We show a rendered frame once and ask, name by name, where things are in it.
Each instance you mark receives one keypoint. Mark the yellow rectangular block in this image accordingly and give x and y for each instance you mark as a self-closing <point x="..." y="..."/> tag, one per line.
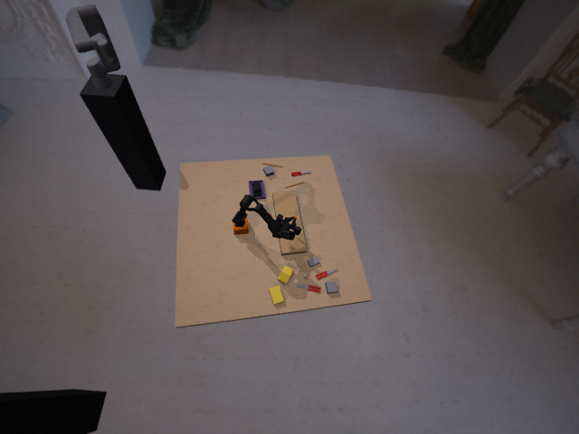
<point x="285" y="275"/>
<point x="276" y="295"/>

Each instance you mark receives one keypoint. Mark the tan panel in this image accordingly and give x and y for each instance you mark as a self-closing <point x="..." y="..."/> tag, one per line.
<point x="285" y="203"/>

